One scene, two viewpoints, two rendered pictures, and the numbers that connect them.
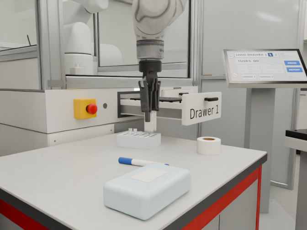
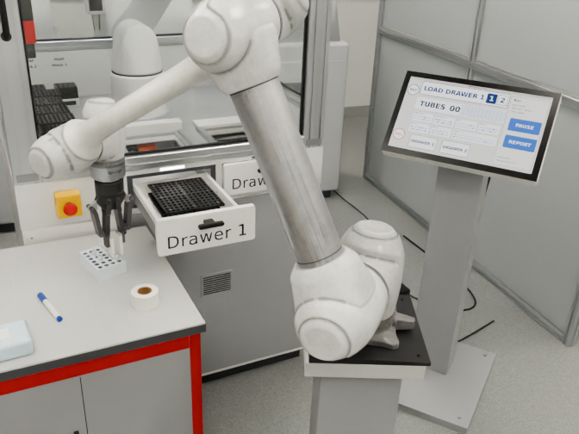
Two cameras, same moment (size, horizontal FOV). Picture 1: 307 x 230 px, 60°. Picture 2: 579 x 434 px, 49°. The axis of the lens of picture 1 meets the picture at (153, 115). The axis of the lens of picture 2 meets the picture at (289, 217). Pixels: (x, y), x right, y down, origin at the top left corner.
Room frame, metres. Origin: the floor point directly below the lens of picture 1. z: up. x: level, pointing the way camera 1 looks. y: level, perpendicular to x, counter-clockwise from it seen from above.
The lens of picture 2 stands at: (-0.32, -1.08, 1.70)
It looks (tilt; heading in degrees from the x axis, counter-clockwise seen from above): 26 degrees down; 25
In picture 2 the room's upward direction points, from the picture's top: 2 degrees clockwise
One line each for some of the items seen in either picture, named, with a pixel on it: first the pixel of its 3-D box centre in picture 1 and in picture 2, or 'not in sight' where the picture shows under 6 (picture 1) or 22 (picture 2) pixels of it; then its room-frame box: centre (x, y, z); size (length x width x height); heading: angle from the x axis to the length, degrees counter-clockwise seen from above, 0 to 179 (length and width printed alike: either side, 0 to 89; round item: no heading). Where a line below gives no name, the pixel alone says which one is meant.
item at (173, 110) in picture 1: (160, 106); (184, 203); (1.17, -0.03, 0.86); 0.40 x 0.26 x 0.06; 52
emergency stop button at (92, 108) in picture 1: (91, 108); (70, 208); (0.94, 0.22, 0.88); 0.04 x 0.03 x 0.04; 142
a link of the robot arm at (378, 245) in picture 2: not in sight; (368, 267); (0.94, -0.70, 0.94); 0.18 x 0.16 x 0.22; 3
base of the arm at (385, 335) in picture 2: not in sight; (370, 314); (0.96, -0.72, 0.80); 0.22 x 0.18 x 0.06; 110
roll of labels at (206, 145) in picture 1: (208, 145); (145, 297); (0.78, -0.17, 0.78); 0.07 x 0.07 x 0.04
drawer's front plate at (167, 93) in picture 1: (178, 99); (263, 174); (1.48, -0.14, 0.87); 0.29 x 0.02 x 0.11; 142
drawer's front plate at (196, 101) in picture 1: (203, 107); (207, 229); (1.04, -0.20, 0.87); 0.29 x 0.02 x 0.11; 142
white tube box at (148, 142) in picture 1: (139, 139); (102, 262); (0.87, 0.05, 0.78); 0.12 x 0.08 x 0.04; 66
